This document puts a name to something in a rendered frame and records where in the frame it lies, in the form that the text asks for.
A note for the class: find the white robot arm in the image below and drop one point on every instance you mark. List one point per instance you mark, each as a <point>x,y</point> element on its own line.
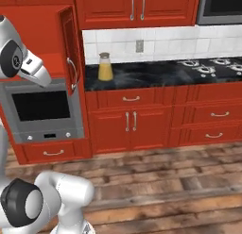
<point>67,193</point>

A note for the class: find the open red cupboard door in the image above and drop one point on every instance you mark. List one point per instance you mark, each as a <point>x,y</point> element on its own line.
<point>70,39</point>

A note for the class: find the grey wall socket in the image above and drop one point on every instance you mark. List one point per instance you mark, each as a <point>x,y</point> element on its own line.
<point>139,46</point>

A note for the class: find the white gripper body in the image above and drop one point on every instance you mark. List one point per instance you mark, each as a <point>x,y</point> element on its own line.
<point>38,75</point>

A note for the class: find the plain red panel front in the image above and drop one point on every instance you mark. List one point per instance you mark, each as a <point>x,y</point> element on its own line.
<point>217,91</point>

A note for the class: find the red drawer under oven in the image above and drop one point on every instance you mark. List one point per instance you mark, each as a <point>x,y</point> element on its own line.
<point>31,153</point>

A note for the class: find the red upper cupboard door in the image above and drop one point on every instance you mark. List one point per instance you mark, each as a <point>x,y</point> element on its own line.
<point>170,6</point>
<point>104,8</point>

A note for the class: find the black gas hob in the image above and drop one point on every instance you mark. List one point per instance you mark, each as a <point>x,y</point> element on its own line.
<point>208,68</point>

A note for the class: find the wide red drawer front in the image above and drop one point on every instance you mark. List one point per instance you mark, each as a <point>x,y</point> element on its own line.
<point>104,100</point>

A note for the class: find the grey microwave oven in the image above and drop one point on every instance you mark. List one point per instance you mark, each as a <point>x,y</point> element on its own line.
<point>220,6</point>

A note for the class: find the red lower cupboard door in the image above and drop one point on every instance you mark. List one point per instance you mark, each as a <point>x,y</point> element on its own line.
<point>108,132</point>
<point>151,127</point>

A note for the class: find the grey built-in oven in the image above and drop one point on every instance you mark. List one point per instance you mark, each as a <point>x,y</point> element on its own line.
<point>41,118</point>

